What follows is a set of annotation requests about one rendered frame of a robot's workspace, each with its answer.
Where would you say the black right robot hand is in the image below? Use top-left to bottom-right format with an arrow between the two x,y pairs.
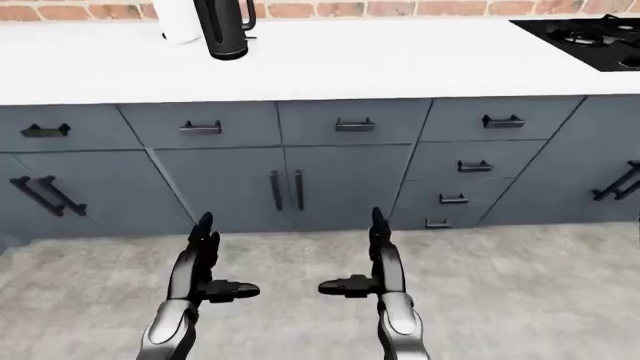
318,206 -> 405,298

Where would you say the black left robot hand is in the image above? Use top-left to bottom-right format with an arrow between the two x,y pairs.
167,211 -> 262,304

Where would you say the black electric kettle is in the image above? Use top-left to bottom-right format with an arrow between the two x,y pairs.
193,0 -> 258,61

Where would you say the grey kitchen cabinet unit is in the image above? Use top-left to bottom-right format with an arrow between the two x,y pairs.
0,95 -> 640,249

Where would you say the white cylindrical container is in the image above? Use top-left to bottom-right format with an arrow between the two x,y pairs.
151,0 -> 204,46

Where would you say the black gas cooktop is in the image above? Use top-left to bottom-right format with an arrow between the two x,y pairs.
508,13 -> 640,73

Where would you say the black cabinet door handle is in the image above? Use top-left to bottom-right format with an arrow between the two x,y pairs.
591,159 -> 640,203
293,169 -> 306,212
33,174 -> 88,217
269,169 -> 284,212
9,176 -> 68,219

